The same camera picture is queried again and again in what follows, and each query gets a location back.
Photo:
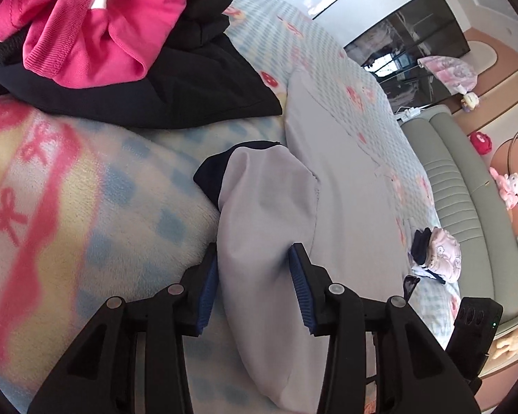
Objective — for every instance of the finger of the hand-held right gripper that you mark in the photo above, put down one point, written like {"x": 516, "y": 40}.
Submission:
{"x": 411, "y": 287}

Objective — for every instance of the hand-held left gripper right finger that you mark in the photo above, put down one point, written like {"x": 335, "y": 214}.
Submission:
{"x": 300, "y": 293}

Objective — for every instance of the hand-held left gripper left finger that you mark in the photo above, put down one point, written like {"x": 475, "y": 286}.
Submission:
{"x": 207, "y": 293}

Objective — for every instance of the white shirt navy trim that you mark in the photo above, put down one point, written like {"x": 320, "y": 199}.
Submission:
{"x": 263, "y": 207}

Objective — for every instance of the white folded garment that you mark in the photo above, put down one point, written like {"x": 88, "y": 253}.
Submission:
{"x": 423, "y": 272}

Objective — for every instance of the peach plush toy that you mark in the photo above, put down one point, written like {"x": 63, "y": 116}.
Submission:
{"x": 511, "y": 340}

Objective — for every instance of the navy folded garment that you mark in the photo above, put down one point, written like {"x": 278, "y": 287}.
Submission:
{"x": 419, "y": 248}

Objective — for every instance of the pink printed folded garment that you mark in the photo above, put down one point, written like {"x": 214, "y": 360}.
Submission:
{"x": 446, "y": 254}

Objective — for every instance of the grey padded headboard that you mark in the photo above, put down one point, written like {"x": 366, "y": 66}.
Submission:
{"x": 470, "y": 207}

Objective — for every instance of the printed checked blanket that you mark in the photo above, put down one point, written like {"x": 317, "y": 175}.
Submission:
{"x": 112, "y": 224}

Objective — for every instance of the pink white plush toy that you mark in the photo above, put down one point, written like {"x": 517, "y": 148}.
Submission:
{"x": 510, "y": 185}

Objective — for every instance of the red plush toy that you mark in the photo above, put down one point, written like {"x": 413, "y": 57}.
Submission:
{"x": 480, "y": 141}

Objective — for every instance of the small yellow white plush toy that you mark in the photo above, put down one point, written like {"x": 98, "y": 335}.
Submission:
{"x": 469, "y": 101}

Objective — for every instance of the black garment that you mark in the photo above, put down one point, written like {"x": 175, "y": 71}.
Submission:
{"x": 177, "y": 90}

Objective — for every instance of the pink printed cloth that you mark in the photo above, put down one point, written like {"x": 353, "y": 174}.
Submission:
{"x": 451, "y": 73}

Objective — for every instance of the dark glass wardrobe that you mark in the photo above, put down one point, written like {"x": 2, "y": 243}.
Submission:
{"x": 414, "y": 30}

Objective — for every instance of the hot pink garment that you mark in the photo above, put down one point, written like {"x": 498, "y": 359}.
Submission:
{"x": 90, "y": 30}

